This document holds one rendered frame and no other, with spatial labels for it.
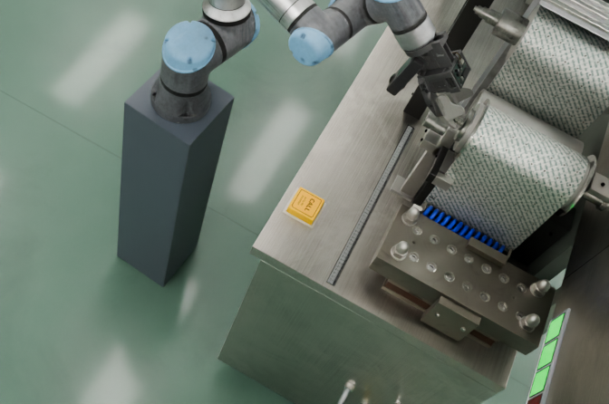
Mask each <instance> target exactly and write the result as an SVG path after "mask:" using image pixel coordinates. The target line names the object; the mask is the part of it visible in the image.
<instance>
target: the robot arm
mask: <svg viewBox="0 0 609 404"><path fill-rule="evenodd" d="M258 1H259V2H260V3H261V4H262V5H263V6H264V7H265V8H266V9H267V11H268V12H269V13H270V14H271V15H272V16H273V17H274V18H275V19H276V20H277V21H278V22H279V23H280V24H281V25H282V26H283V27H284V28H285V29H286V30H287V32H289V33H290V34H291V36H290V37H289V41H288V45H289V49H290V51H292V53H293V56H294V57H295V58H296V60H297V61H298V62H300V63H301V64H303V65H307V66H314V65H317V64H318V63H320V62H321V61H323V60H324V59H326V58H328V57H330V56H331V55H332V54H333V52H334V51H336V50H337V49H338V48H339V47H341V46H342V45H343V44H344V43H346V42H347V41H349V40H350V39H351V38H352V37H354V36H355V35H356V34H357V33H359V32H360V31H361V30H362V29H363V28H364V27H366V26H368V25H373V24H382V23H385V22H386V23H387V24H388V26H389V27H390V29H391V31H392V33H393V35H394V37H395V38H396V40H397V42H398V43H399V45H400V47H401V48H402V50H404V52H405V53H406V54H407V56H409V57H410V58H409V59H408V60H407V61H406V62H405V64H404V65H403V66H402V67H401V68H400V69H399V70H398V71H397V72H396V73H395V74H393V75H392V76H391V78H390V79H389V84H388V87H387V89H386V91H387V92H389V93H390V94H392V95H393V96H395V95H396V94H397V93H398V92H399V91H400V90H402V89H404V88H405V86H406V84H407V83H408V82H409V81H410V80H411V79H412V78H413V77H414V75H415V74H416V73H417V74H418V76H417V77H418V84H419V85H420V89H421V93H422V95H423V98H424V100H425V102H426V104H427V106H428V108H429V109H430V110H431V112H432V113H433V114H434V115H435V116H436V117H438V118H439V119H440V120H441V121H442V122H444V123H445V124H447V125H448V126H449V127H451V128H453V129H456V128H457V126H456V124H455V121H454V119H456V118H457V117H459V116H462V115H463V114H464V113H465V110H464V108H463V107H462V106H461V104H460V102H461V101H464V100H466V99H467V98H469V97H471V96H472V95H473V90H471V89H470V88H466V87H462V86H463V84H464V82H465V81H466V79H467V77H468V75H469V71H471V68H470V66H469V64H468V62H467V60H466V58H465V56H464V54H463V52H462V51H461V50H457V51H453V52H452V51H451V50H450V48H449V47H448V45H447V43H446V41H447V39H448V37H449V36H448V34H447V33H446V31H444V32H440V33H436V29H435V27H434V25H433V23H432V21H431V20H430V18H429V16H428V14H427V12H426V10H425V8H424V6H423V5H422V3H421V0H331V1H330V4H329V5H328V7H327V8H325V9H324V10H322V9H321V8H320V7H319V6H318V5H317V4H316V3H315V2H314V1H313V0H258ZM202 14H203V16H202V18H201V19H199V20H198V21H191V23H190V22H189V21H184V22H180V23H178V24H175V25H174V26H172V27H171V28H170V29H169V31H168V32H167V34H166V36H165V40H164V42H163V45H162V60H161V68H160V75H159V77H158V78H157V80H156V81H155V82H154V83H153V85H152V88H151V94H150V100H151V104H152V107H153V108H154V110H155V111H156V112H157V113H158V114H159V115H160V116H161V117H162V118H164V119H165V120H169V121H172V122H175V123H191V122H194V121H197V120H200V119H201V118H203V117H204V116H205V115H206V114H207V112H208V110H209V107H210V103H211V91H210V89H209V87H208V76H209V74H210V73H211V72H212V71H213V70H214V69H216V68H217V67H218V66H219V65H220V64H222V63H223V62H225V61H226V60H228V59H229V58H230V57H232V56H233V55H235V54H236V53H238V52H239V51H241V50H242V49H244V48H246V47H248V46H249V45H250V44H251V43H252V42H253V41H254V40H255V39H256V37H257V36H258V33H259V30H260V20H259V16H258V14H256V9H255V7H254V6H253V5H252V4H251V3H250V1H249V0H204V1H203V4H202ZM436 93H441V94H440V95H439V96H438V95H437V94H436Z"/></svg>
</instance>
